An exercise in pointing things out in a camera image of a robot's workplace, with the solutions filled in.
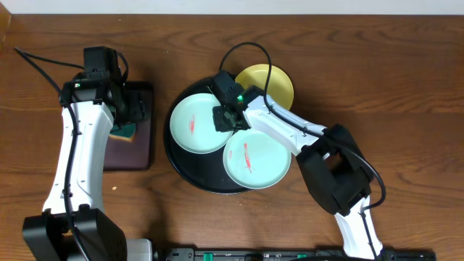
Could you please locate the yellow plate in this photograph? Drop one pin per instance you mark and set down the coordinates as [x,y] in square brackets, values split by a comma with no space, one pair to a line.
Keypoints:
[280,87]

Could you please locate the green yellow sponge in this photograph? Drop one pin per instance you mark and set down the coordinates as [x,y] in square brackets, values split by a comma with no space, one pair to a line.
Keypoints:
[123,132]

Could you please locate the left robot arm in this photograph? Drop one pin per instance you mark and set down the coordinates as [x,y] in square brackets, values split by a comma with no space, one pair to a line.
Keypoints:
[73,225]

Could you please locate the rectangular black tray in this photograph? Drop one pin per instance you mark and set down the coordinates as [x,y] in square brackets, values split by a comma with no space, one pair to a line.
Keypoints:
[133,150]

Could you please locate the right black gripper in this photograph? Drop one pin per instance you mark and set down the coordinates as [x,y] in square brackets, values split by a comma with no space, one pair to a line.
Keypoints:
[220,125]

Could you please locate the light green plate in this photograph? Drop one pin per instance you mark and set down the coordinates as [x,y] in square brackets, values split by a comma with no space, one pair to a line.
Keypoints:
[254,160]
[192,126]

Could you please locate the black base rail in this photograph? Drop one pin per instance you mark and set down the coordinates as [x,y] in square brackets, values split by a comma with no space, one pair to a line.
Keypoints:
[189,254]

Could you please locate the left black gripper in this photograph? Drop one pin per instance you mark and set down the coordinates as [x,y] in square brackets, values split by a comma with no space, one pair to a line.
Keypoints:
[138,107]

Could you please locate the round black tray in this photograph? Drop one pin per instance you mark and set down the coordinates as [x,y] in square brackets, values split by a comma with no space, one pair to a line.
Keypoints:
[205,171]

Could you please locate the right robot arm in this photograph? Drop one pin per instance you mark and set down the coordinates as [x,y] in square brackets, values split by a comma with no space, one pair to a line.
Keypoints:
[335,172]

